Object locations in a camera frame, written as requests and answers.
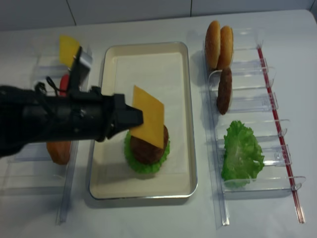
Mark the clear right acrylic rack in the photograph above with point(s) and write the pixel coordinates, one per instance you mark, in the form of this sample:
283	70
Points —
254	103

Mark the clear acrylic rack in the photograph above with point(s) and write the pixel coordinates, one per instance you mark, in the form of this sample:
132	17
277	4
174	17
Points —
254	103
31	181

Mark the rear bun half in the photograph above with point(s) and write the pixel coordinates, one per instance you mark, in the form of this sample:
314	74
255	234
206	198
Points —
226	47

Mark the red tomato slice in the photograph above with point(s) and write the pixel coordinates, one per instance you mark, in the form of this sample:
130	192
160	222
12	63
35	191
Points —
63	85

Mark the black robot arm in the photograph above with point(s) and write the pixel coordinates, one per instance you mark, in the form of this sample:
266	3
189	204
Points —
28	116

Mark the upright meat patty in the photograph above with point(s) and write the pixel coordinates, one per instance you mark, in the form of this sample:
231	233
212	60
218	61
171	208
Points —
224	91

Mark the clear left acrylic rack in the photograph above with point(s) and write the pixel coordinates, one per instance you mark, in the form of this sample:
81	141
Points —
31	181

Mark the lettuce leaf in rack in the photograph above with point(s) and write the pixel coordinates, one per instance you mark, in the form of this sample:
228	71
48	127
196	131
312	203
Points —
243	156

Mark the cream metal tray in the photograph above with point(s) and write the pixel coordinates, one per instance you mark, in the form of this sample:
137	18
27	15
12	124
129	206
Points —
112	178

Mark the orange cheese slice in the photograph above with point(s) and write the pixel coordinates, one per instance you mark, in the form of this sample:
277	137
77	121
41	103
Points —
152	129

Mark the bun half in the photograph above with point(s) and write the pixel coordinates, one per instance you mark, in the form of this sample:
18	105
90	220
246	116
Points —
212	44
226	47

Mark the front bun half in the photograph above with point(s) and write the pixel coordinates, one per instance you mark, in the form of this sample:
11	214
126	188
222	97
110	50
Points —
212	44

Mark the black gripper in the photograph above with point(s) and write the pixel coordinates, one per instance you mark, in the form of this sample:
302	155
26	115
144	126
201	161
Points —
116	116

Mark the meat patty on tray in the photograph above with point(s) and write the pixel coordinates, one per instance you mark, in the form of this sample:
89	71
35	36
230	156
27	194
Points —
145	152

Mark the white paper tray liner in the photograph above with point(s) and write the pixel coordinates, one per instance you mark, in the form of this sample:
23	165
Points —
162	75

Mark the lettuce leaf on tray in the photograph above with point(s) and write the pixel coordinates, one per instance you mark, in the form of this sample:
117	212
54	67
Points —
139	167

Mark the brown bun in left rack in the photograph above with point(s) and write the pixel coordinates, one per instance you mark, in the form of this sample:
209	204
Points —
59	151

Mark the yellow cheese slice in rack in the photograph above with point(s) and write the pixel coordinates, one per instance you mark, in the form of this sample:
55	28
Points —
68	48

